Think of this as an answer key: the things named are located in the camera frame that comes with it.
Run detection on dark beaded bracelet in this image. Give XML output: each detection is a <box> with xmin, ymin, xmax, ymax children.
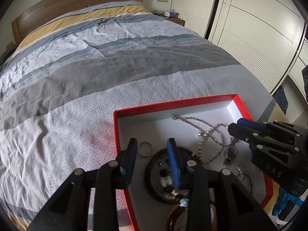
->
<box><xmin>158</xmin><ymin>158</ymin><xmax>190</xmax><ymax>208</ymax></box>

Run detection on dark cloth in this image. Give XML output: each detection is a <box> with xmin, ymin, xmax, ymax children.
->
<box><xmin>0</xmin><ymin>44</ymin><xmax>15</xmax><ymax>63</ymax></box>

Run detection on purple white tissue box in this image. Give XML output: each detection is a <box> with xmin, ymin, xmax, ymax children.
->
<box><xmin>163</xmin><ymin>9</ymin><xmax>179</xmax><ymax>18</ymax></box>

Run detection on white wardrobe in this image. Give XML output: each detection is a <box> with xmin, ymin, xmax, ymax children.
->
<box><xmin>172</xmin><ymin>0</ymin><xmax>308</xmax><ymax>97</ymax></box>

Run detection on silver rhinestone necklace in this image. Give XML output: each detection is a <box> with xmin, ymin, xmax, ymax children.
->
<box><xmin>171</xmin><ymin>115</ymin><xmax>229</xmax><ymax>165</ymax></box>

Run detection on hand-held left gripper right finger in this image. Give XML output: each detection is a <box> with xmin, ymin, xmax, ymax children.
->
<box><xmin>167</xmin><ymin>138</ymin><xmax>273</xmax><ymax>231</ymax></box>

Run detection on thin metal wire bangle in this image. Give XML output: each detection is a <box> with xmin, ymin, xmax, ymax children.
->
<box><xmin>237</xmin><ymin>166</ymin><xmax>255</xmax><ymax>196</ymax></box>

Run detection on blue white shoe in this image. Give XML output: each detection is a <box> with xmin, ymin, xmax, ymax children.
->
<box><xmin>271</xmin><ymin>187</ymin><xmax>304</xmax><ymax>224</ymax></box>

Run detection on blue jeans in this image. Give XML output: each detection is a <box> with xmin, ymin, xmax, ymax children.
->
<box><xmin>273</xmin><ymin>86</ymin><xmax>289</xmax><ymax>115</ymax></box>

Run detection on silver wristwatch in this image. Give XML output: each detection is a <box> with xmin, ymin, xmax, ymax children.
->
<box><xmin>223</xmin><ymin>137</ymin><xmax>239</xmax><ymax>168</ymax></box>

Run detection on wide silver ring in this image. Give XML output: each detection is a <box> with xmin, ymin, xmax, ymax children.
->
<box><xmin>138</xmin><ymin>142</ymin><xmax>154</xmax><ymax>157</ymax></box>

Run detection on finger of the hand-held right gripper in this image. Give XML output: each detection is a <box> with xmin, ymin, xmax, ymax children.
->
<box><xmin>227</xmin><ymin>122</ymin><xmax>301</xmax><ymax>152</ymax></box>
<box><xmin>237</xmin><ymin>118</ymin><xmax>302</xmax><ymax>139</ymax></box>

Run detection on wooden nightstand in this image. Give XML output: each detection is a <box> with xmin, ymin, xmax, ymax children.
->
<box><xmin>160</xmin><ymin>14</ymin><xmax>186</xmax><ymax>27</ymax></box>

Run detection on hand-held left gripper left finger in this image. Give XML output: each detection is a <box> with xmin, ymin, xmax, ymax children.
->
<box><xmin>28</xmin><ymin>138</ymin><xmax>139</xmax><ymax>231</ymax></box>

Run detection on striped grey yellow duvet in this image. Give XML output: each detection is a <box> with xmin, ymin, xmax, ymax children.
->
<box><xmin>0</xmin><ymin>0</ymin><xmax>277</xmax><ymax>231</ymax></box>

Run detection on dark brown bangle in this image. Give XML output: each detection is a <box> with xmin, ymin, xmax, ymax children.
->
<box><xmin>144</xmin><ymin>148</ymin><xmax>205</xmax><ymax>204</ymax></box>

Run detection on wooden headboard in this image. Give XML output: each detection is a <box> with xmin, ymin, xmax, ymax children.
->
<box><xmin>11</xmin><ymin>0</ymin><xmax>146</xmax><ymax>45</ymax></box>

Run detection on reddish brown bangle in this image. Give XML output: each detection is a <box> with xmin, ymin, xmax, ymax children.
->
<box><xmin>166</xmin><ymin>204</ymin><xmax>215</xmax><ymax>231</ymax></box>

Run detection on red cardboard box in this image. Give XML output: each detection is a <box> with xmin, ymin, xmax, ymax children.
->
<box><xmin>113</xmin><ymin>94</ymin><xmax>275</xmax><ymax>231</ymax></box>

